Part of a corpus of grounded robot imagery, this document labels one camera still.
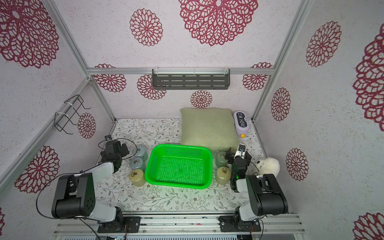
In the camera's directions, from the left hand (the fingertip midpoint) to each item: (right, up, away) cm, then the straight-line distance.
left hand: (116, 149), depth 93 cm
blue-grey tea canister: (+16, -2, -2) cm, 16 cm away
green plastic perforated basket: (+39, -11, +2) cm, 41 cm away
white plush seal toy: (+84, -6, -20) cm, 87 cm away
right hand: (+75, +1, -4) cm, 75 cm away
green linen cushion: (+62, +14, +7) cm, 64 cm away
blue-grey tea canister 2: (+16, -8, -6) cm, 18 cm away
